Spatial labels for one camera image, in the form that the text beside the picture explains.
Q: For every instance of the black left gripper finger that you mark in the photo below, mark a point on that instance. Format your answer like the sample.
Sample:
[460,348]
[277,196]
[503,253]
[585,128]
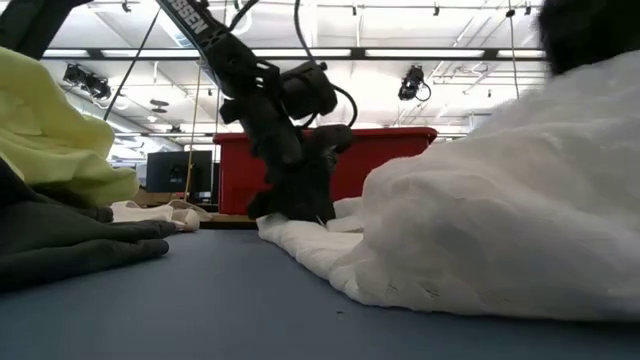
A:
[287,197]
[320,170]

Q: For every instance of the white textured towel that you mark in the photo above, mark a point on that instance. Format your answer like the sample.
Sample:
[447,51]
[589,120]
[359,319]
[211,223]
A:
[500,215]

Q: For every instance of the yellow t-shirt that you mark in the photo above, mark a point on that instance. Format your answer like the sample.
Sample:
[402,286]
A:
[50,140]

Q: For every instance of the dark grey sweatshirt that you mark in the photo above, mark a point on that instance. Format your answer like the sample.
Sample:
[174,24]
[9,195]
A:
[65,245]

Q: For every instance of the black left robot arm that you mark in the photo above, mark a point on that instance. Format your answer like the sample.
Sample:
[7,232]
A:
[220,50]

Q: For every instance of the red plastic bin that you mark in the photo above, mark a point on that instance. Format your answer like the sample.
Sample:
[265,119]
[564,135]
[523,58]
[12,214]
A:
[390,155]

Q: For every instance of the black computer monitor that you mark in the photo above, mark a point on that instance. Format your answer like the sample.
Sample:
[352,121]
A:
[175,172]

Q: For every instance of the white garment with black print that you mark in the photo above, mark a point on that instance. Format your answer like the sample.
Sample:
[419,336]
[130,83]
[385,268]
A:
[145,212]

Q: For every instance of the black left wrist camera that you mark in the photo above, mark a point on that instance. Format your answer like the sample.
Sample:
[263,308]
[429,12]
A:
[307,90]

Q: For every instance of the black hanging ceiling camera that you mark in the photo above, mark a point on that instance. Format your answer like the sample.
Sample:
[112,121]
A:
[411,82]

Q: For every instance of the overhead frame light bar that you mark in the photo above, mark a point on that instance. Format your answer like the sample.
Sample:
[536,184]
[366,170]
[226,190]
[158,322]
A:
[400,52]

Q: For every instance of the black ceiling camera cluster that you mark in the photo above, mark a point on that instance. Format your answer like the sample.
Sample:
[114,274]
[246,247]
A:
[87,82]

